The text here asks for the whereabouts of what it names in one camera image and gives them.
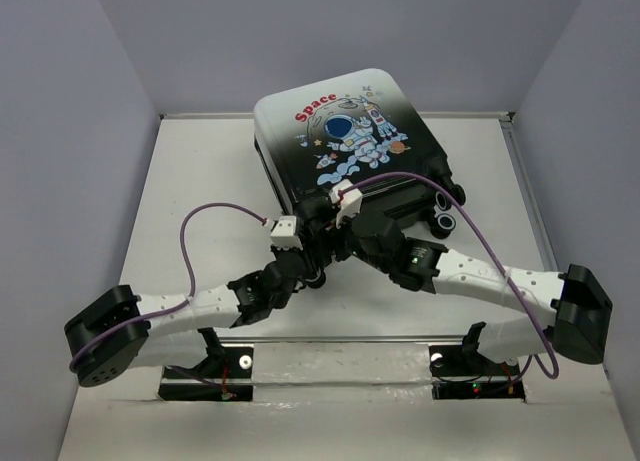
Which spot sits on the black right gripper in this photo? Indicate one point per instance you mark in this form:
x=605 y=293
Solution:
x=338 y=252

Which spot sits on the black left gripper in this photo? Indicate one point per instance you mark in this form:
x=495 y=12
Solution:
x=302 y=254

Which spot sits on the small space print suitcase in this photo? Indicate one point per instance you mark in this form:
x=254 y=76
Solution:
x=352 y=127

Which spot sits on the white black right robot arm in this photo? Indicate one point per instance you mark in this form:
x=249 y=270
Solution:
x=567 y=312

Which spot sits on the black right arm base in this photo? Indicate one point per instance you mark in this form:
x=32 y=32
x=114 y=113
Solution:
x=460 y=372

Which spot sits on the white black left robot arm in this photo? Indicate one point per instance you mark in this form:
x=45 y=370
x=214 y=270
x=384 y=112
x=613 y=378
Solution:
x=109 y=334

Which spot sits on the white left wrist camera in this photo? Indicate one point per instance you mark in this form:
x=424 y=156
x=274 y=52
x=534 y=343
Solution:
x=284 y=232

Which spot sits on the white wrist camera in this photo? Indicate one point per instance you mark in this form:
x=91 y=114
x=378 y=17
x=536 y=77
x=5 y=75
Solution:
x=347 y=199
x=284 y=232

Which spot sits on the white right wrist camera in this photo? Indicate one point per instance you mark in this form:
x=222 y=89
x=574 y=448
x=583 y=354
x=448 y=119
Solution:
x=347 y=199

